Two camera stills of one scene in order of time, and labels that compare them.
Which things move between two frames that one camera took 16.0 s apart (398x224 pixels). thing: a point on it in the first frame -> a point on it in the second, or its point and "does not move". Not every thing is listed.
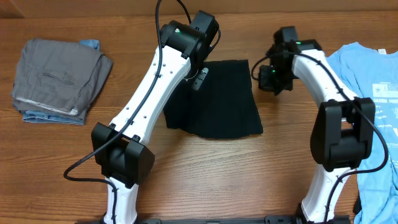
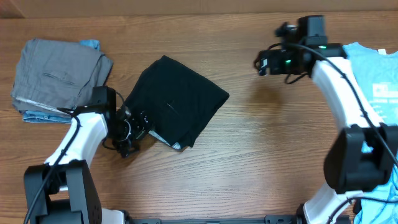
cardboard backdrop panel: [37, 7] does not move
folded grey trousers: [60, 77] does not move
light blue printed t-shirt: [372, 73] does not move
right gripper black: [266, 84] -> [275, 56]
